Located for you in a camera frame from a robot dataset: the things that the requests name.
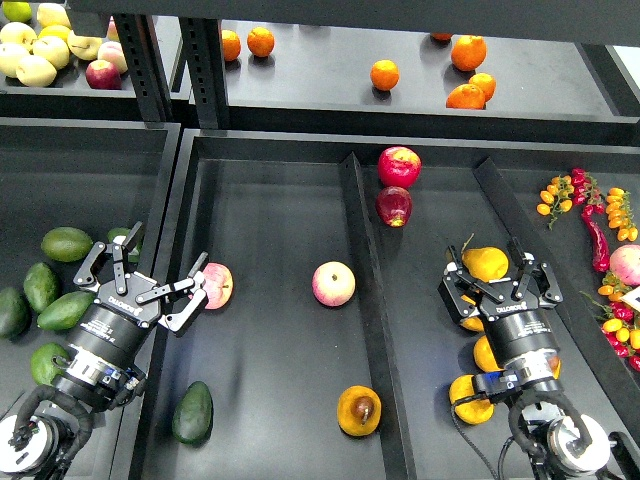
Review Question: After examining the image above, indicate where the dark green avocado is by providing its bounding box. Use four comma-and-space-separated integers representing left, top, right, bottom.
172, 381, 213, 445

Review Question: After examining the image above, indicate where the yellow pear with stem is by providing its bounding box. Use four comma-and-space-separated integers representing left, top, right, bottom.
462, 233, 509, 282

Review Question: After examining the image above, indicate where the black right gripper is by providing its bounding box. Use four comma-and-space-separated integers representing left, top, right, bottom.
438, 237, 564, 368

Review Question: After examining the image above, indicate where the yellow pear middle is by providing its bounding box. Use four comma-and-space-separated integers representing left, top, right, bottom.
473, 335, 503, 373

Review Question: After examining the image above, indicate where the orange front right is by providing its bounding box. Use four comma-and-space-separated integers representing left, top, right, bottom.
446, 83, 486, 110

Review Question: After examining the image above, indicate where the bright green avocado bottom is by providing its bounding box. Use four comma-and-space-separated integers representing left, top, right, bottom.
30, 342, 70, 385

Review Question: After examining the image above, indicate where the bright red apple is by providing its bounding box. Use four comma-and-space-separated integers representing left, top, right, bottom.
377, 146, 422, 189

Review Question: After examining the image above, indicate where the pink apple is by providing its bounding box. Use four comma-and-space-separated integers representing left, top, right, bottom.
312, 261, 355, 307
203, 262, 234, 310

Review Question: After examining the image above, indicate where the red apple top shelf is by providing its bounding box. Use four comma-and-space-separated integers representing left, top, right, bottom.
85, 59, 122, 90

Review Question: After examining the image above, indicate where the light green avocado top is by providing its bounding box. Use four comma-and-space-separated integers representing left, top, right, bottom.
41, 226, 93, 263

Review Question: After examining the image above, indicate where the orange cherry tomato bunch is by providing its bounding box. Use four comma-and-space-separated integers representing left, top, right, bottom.
536, 175, 574, 230

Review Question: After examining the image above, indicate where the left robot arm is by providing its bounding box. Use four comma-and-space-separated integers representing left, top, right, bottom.
1, 223, 208, 479

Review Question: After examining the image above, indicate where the orange far left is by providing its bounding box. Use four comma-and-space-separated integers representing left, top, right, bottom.
221, 29, 242, 62

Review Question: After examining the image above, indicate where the small dark avocado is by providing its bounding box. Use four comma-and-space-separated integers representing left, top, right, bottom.
107, 227, 143, 264

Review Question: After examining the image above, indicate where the yellow pear lower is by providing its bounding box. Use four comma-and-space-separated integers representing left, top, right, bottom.
449, 374, 495, 425

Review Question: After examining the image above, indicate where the dark avocado left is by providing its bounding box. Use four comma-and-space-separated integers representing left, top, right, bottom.
23, 262, 61, 314

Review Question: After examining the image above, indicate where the pink apple right edge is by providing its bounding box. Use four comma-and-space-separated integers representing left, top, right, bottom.
610, 244, 640, 286

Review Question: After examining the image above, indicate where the green avocado middle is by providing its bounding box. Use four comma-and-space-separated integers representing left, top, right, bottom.
37, 291, 95, 331

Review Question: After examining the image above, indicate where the red chili pepper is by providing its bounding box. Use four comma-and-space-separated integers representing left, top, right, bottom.
581, 205, 610, 273

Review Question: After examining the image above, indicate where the orange centre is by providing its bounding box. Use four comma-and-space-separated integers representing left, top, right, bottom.
370, 59, 400, 92

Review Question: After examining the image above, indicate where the dark avocado at edge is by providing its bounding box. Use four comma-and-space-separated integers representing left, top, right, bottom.
0, 287, 30, 339

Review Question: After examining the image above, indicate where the yellow pear far right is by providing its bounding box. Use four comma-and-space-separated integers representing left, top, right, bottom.
548, 355, 561, 380

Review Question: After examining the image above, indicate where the yellow pear under gripper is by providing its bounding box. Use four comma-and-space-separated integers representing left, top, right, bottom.
460, 295, 484, 332

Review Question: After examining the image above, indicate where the black left tray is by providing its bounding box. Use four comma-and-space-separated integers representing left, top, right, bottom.
1, 118, 180, 479

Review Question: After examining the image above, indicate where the black divided centre tray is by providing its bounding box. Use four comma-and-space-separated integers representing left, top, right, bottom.
131, 130, 639, 479

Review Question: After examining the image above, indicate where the pink apple centre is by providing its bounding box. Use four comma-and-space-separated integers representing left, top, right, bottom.
312, 261, 355, 307

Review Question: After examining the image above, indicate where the pink apple left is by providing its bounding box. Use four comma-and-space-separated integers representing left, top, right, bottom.
203, 262, 234, 310

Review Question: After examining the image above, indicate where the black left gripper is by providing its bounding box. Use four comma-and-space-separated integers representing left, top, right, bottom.
67, 221, 209, 369

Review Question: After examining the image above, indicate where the dark red apple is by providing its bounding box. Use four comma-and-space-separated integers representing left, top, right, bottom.
375, 186, 413, 228

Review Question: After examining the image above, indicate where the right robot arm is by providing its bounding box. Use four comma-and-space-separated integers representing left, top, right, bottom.
438, 239, 639, 479

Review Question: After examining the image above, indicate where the yellow pear showing stem end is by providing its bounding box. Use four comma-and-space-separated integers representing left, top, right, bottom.
336, 385, 382, 437

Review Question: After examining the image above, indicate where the large orange right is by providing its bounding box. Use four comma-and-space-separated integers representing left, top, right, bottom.
450, 35, 488, 72

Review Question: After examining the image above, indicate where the orange right small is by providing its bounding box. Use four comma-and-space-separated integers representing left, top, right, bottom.
468, 72, 497, 102

